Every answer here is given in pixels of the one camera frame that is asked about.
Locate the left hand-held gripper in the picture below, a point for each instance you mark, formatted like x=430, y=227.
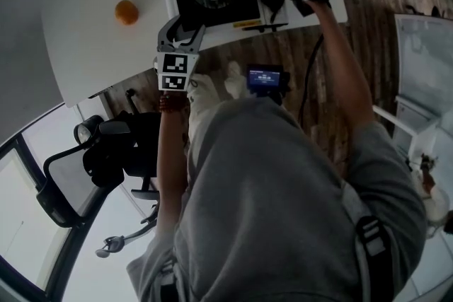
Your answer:
x=173, y=63

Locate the person's right forearm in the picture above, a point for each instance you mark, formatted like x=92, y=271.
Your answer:
x=343, y=74

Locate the person's left forearm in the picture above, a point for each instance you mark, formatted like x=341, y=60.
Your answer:
x=171, y=169

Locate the orange fruit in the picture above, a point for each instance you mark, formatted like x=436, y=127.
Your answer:
x=126, y=12

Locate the person's white shoe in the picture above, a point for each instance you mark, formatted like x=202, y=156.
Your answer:
x=233, y=68

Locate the black screen device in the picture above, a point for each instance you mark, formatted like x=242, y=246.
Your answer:
x=264, y=79

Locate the desk control panel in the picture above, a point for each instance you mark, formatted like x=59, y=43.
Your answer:
x=101, y=92

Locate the black mesh office chair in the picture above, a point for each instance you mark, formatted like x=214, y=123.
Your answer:
x=106, y=152

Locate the frosted glass partition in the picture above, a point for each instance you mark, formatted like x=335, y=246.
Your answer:
x=424, y=60

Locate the white cabinet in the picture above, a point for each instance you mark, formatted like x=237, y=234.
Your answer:
x=410, y=123

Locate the person's grey shirt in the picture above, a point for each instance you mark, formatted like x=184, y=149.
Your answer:
x=269, y=208

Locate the grey office chair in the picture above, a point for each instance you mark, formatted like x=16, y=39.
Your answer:
x=134, y=233

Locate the white round-headed robot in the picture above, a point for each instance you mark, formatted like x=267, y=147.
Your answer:
x=430, y=194

